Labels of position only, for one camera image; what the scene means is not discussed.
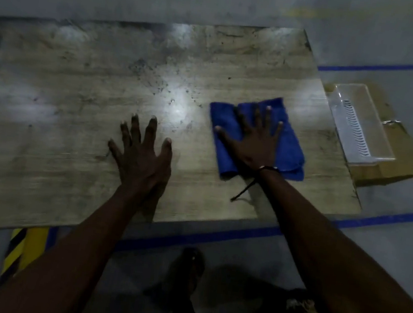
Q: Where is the person's left hand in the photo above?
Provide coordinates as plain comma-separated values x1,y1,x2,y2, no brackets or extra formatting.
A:
101,110,178,204

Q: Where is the person's right hand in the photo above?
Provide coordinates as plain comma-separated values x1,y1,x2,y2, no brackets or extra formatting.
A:
209,99,286,174

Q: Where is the blue cloth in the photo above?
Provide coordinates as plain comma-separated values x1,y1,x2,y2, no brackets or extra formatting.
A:
200,88,315,191

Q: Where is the person's right forearm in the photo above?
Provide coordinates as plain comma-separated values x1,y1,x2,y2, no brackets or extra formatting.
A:
240,167,413,313

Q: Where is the person's left forearm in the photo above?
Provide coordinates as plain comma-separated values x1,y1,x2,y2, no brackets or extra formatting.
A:
0,168,150,313

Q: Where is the wooden table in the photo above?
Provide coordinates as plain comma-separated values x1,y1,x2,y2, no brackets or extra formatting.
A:
0,0,384,283

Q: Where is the clear plastic tray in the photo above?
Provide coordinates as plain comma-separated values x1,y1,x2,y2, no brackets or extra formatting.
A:
317,79,405,171

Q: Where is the brown cardboard box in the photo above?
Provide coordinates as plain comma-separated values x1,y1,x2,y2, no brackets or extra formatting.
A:
311,78,413,194

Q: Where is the yellow black striped table leg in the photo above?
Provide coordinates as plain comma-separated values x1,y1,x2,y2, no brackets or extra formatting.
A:
0,222,50,294

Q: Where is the person's leg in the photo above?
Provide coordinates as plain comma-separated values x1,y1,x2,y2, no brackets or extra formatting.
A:
165,245,219,313

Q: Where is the black string wristband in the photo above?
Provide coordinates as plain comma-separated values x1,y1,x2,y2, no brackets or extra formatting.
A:
230,161,279,208

